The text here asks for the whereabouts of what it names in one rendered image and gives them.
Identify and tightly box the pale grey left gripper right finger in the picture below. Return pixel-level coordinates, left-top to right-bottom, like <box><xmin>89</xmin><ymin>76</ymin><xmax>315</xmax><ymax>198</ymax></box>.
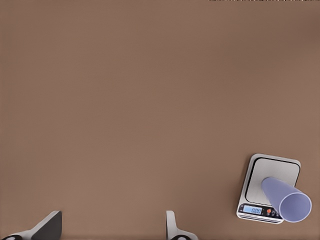
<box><xmin>165</xmin><ymin>210</ymin><xmax>199</xmax><ymax>240</ymax></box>

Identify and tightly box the silver digital kitchen scale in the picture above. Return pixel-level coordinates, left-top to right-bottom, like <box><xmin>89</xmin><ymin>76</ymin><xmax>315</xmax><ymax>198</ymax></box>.
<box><xmin>236</xmin><ymin>153</ymin><xmax>302</xmax><ymax>225</ymax></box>

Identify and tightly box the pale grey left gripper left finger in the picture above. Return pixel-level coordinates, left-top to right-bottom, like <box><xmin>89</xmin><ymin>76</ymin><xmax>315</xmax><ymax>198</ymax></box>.
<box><xmin>0</xmin><ymin>210</ymin><xmax>63</xmax><ymax>240</ymax></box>

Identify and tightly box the lavender blue plastic cup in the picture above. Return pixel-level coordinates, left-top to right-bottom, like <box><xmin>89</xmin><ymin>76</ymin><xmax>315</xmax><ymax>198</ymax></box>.
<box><xmin>260</xmin><ymin>176</ymin><xmax>313</xmax><ymax>223</ymax></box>

